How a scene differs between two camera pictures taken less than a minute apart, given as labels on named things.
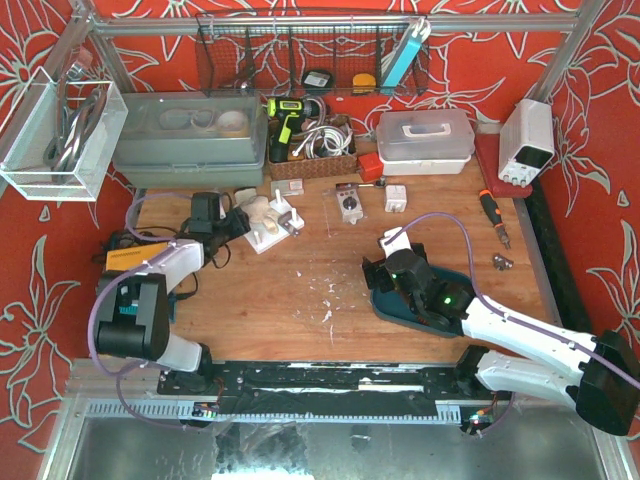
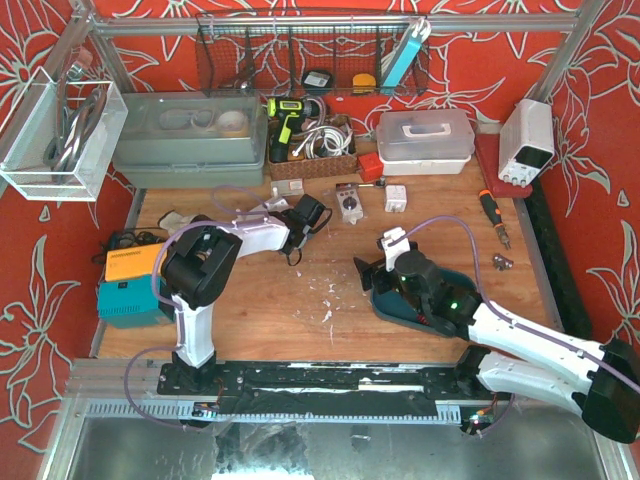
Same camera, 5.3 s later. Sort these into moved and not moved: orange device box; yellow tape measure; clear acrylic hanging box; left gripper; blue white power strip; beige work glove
Moved: left gripper; beige work glove
Not moved: orange device box; blue white power strip; clear acrylic hanging box; yellow tape measure
